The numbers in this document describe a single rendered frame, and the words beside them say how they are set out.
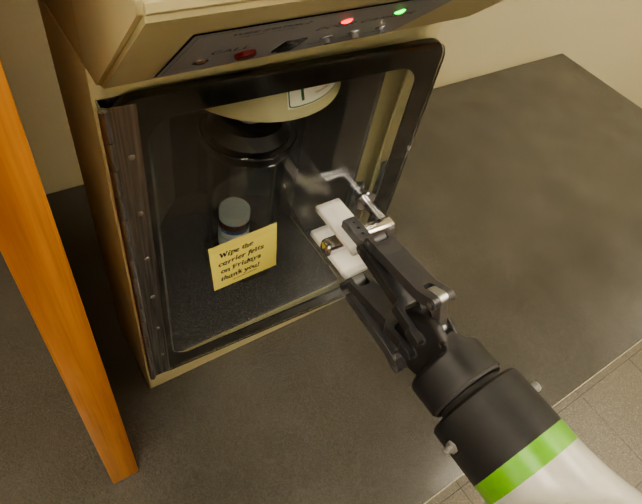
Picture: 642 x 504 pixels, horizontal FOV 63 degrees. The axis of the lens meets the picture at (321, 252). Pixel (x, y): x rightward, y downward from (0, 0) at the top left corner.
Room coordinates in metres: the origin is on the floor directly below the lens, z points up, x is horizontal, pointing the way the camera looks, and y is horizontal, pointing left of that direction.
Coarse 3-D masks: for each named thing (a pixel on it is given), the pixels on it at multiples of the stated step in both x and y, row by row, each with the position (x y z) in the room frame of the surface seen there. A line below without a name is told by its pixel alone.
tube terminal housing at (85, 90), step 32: (64, 0) 0.28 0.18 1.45; (64, 32) 0.30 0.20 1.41; (416, 32) 0.47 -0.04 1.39; (64, 64) 0.32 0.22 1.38; (256, 64) 0.36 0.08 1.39; (64, 96) 0.34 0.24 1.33; (96, 96) 0.27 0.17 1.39; (96, 128) 0.27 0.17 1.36; (96, 160) 0.29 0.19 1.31; (96, 192) 0.31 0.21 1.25; (96, 224) 0.34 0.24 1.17; (128, 288) 0.27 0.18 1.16; (128, 320) 0.30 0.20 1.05; (288, 320) 0.42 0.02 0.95; (224, 352) 0.35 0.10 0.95
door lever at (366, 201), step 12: (372, 192) 0.45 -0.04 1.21; (360, 204) 0.44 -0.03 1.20; (372, 204) 0.43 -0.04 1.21; (372, 216) 0.42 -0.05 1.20; (384, 216) 0.42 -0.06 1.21; (372, 228) 0.39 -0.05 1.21; (384, 228) 0.40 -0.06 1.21; (324, 240) 0.36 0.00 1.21; (336, 240) 0.36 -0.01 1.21; (324, 252) 0.35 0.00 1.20; (336, 252) 0.36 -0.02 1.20
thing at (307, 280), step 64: (320, 64) 0.38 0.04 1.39; (384, 64) 0.42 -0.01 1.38; (192, 128) 0.31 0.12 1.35; (256, 128) 0.34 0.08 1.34; (320, 128) 0.39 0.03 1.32; (384, 128) 0.44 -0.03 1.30; (192, 192) 0.31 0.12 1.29; (256, 192) 0.35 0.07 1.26; (320, 192) 0.40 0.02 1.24; (384, 192) 0.46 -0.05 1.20; (192, 256) 0.30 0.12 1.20; (320, 256) 0.41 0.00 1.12; (192, 320) 0.30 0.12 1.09; (256, 320) 0.36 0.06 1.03
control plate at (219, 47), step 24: (408, 0) 0.32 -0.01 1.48; (432, 0) 0.35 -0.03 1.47; (264, 24) 0.26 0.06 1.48; (288, 24) 0.27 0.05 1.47; (312, 24) 0.29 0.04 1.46; (336, 24) 0.31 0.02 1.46; (360, 24) 0.34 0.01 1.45; (384, 24) 0.37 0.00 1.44; (192, 48) 0.24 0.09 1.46; (216, 48) 0.26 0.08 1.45; (240, 48) 0.28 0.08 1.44; (264, 48) 0.30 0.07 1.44; (168, 72) 0.27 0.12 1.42
